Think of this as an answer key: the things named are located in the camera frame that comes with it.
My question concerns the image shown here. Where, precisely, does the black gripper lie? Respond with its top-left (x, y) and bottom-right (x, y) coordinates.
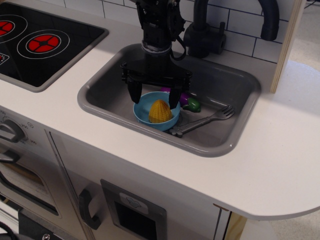
top-left (120, 51), bottom-right (192, 110)

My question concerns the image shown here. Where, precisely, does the yellow toy corn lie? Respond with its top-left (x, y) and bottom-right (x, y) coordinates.
top-left (148, 99), bottom-right (173, 124)

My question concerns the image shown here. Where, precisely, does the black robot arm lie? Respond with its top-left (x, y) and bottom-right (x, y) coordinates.
top-left (121, 0), bottom-right (192, 109)

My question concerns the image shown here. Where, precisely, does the grey plastic sink basin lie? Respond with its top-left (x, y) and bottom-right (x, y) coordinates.
top-left (77, 44), bottom-right (261, 157)

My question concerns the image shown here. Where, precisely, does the purple toy eggplant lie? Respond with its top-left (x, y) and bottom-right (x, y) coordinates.
top-left (173, 89), bottom-right (201, 113)

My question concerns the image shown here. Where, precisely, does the dark grey toy faucet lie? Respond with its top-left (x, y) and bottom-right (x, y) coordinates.
top-left (183, 0), bottom-right (280, 59)

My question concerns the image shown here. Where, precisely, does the grey toy fork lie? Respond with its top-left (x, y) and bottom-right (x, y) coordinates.
top-left (169, 105), bottom-right (235, 138)

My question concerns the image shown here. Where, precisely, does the black toy stovetop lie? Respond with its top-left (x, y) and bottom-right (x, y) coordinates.
top-left (0, 2), bottom-right (109, 93)

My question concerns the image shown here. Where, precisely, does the grey dispenser panel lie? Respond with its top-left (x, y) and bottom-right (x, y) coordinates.
top-left (100, 179), bottom-right (168, 240)

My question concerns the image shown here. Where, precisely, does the grey oven knob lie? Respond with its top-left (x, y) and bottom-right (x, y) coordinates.
top-left (0, 119), bottom-right (26, 143)

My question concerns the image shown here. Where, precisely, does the grey oven door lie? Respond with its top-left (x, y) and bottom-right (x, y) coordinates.
top-left (0, 139), bottom-right (63, 220)

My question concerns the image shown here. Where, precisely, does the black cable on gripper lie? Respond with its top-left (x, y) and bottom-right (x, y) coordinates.
top-left (169, 34), bottom-right (188, 61)

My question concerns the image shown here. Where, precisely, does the grey cabinet door handle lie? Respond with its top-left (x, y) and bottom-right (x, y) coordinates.
top-left (78, 189), bottom-right (101, 230)

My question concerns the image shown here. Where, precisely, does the wooden side post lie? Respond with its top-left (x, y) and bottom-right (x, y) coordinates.
top-left (269, 0), bottom-right (306, 94)

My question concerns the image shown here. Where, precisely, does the grey oven door handle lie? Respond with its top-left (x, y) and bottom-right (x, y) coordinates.
top-left (0, 150), bottom-right (20, 164)

